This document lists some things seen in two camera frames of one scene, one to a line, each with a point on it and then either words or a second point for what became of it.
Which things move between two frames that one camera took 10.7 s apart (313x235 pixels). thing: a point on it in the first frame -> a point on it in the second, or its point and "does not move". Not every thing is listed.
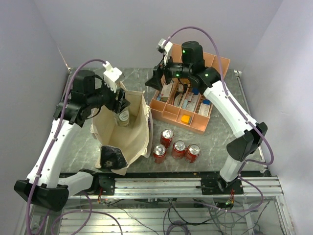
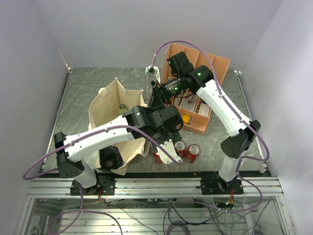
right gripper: [154, 81] -> [159, 96]
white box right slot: [204, 109] does not move
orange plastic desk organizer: [177, 101] does not move
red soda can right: [191, 152] does not move
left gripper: [117, 105] -> [176, 135]
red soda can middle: [179, 149] does not move
